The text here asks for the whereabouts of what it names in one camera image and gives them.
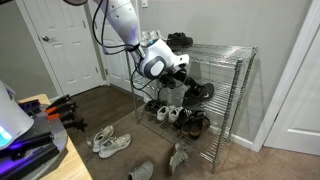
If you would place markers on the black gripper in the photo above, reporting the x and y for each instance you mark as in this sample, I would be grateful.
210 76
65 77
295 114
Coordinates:
169 80

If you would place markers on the black sneaker rack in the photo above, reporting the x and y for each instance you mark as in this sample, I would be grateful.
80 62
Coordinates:
201 94
179 40

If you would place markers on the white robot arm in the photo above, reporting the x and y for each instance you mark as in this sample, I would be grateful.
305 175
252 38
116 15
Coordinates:
152 56

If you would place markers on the black sneaker top rack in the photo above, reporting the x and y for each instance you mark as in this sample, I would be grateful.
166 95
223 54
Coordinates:
179 40

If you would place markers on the dark shoe bottom rack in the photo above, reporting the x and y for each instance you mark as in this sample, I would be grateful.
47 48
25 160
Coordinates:
154 105

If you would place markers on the white sneaker bottom rack front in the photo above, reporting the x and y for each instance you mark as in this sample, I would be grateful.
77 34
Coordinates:
162 113

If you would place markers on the white sneaker rack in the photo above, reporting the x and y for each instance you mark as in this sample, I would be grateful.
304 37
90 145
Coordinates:
162 113
174 114

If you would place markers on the white sneaker bottom rack rear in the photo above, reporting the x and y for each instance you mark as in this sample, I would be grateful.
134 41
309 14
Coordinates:
174 114

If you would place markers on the white sneaker top back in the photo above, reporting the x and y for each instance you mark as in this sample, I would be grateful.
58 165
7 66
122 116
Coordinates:
149 36

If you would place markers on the brown shoes bottom rack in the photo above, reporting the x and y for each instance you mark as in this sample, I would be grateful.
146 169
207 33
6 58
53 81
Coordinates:
195 125

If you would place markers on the grey sneaker floor near rack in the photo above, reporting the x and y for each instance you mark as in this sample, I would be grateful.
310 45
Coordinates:
178 157

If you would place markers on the grey sneaker floor middle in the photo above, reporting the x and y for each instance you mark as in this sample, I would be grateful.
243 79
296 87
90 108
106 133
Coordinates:
113 145

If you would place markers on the grey sneaker beside floor pair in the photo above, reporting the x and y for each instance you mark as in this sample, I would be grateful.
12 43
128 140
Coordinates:
101 136

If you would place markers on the grey sneaker floor front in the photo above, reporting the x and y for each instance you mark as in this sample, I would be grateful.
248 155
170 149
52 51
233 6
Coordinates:
143 172

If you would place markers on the black orange clamps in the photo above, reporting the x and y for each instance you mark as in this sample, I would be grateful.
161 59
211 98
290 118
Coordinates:
65 109

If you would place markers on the white panel door left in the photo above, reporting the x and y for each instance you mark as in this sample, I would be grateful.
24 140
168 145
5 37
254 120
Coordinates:
62 36

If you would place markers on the white door right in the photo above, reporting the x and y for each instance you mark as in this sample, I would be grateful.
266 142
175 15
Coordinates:
292 120

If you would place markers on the silver wire shoe rack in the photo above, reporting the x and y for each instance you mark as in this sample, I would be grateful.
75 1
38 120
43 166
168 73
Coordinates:
227 68

